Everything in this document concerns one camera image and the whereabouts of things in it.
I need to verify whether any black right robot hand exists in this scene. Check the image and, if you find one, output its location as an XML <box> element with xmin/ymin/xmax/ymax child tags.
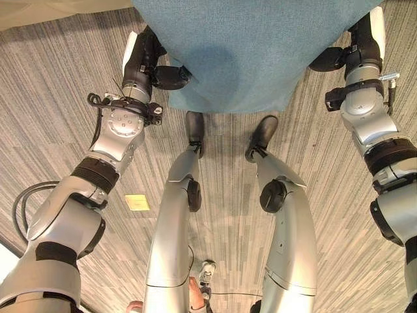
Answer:
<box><xmin>308</xmin><ymin>6</ymin><xmax>386</xmax><ymax>73</ymax></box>

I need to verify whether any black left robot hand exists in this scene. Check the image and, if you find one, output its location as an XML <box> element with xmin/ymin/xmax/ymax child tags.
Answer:
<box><xmin>121</xmin><ymin>25</ymin><xmax>194</xmax><ymax>91</ymax></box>

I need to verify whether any blue fabric cushion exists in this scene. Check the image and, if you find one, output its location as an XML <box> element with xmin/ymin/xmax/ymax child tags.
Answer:
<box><xmin>130</xmin><ymin>0</ymin><xmax>384</xmax><ymax>114</ymax></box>

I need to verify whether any beige sofa base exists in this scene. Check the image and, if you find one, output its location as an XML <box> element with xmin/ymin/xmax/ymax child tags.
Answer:
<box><xmin>0</xmin><ymin>0</ymin><xmax>137</xmax><ymax>32</ymax></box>

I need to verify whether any yellow floor marker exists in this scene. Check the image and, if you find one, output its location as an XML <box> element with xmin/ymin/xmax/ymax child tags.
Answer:
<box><xmin>124</xmin><ymin>194</ymin><xmax>151</xmax><ymax>211</ymax></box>

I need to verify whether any silver left robot leg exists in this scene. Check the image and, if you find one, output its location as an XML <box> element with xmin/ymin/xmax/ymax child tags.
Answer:
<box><xmin>143</xmin><ymin>110</ymin><xmax>206</xmax><ymax>313</ymax></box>

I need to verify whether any silver robot leg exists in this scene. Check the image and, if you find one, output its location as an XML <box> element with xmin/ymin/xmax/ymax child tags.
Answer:
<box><xmin>143</xmin><ymin>110</ymin><xmax>206</xmax><ymax>313</ymax></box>
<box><xmin>244</xmin><ymin>115</ymin><xmax>319</xmax><ymax>313</ymax></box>

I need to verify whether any silver right robot leg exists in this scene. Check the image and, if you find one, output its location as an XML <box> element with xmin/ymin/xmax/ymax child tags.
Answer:
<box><xmin>244</xmin><ymin>115</ymin><xmax>319</xmax><ymax>313</ymax></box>

